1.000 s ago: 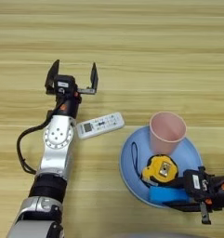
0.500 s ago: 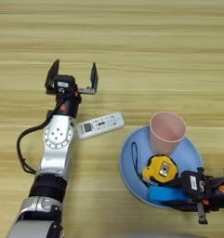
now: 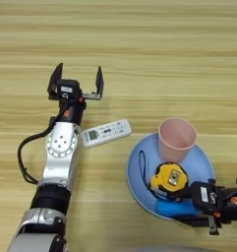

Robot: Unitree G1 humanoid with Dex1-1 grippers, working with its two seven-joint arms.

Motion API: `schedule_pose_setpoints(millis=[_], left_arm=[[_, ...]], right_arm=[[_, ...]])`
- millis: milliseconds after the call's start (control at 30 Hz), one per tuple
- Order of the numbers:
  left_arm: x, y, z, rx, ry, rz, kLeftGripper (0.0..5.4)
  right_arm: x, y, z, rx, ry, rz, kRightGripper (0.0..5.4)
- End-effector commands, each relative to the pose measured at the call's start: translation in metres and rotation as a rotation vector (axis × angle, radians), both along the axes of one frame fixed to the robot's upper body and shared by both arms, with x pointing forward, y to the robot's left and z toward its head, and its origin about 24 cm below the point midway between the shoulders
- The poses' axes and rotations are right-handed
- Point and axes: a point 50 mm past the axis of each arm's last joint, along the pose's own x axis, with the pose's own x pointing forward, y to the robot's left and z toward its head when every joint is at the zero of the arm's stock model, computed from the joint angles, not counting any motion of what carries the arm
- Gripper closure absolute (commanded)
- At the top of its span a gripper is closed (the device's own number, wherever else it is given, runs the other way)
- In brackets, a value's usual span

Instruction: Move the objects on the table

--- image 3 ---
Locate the light blue round plate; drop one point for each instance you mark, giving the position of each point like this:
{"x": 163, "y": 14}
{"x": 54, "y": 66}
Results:
{"x": 202, "y": 164}

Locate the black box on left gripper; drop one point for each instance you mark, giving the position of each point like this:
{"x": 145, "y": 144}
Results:
{"x": 67, "y": 89}

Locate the pink plastic cup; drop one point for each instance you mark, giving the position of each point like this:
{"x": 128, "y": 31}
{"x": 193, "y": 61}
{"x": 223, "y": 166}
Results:
{"x": 175, "y": 141}

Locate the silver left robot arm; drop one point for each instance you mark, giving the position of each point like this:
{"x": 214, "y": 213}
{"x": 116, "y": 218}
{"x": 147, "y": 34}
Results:
{"x": 59, "y": 157}

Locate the white remote control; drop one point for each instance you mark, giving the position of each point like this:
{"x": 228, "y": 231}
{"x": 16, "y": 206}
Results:
{"x": 106, "y": 133}

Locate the blue rectangular block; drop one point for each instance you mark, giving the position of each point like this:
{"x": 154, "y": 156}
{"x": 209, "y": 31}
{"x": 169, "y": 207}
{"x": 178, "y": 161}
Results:
{"x": 175, "y": 208}

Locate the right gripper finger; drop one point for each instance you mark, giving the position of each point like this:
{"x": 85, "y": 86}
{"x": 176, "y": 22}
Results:
{"x": 195, "y": 220}
{"x": 182, "y": 193}

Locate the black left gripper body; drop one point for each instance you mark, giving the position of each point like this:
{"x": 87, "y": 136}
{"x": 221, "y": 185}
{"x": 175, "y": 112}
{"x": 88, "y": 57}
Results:
{"x": 74, "y": 113}

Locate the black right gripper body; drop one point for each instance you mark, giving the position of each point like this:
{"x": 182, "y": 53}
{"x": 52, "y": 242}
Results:
{"x": 234, "y": 206}

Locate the yellow black tape measure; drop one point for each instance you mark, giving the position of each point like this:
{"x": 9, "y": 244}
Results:
{"x": 169, "y": 177}

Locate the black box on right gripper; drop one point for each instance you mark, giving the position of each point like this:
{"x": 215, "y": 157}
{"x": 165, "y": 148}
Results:
{"x": 203, "y": 197}

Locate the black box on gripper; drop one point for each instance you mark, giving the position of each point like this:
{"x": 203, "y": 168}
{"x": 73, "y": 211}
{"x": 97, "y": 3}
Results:
{"x": 67, "y": 89}
{"x": 203, "y": 197}

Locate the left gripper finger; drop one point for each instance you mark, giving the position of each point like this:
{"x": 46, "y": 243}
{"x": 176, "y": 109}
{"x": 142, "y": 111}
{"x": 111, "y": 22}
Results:
{"x": 54, "y": 78}
{"x": 99, "y": 82}

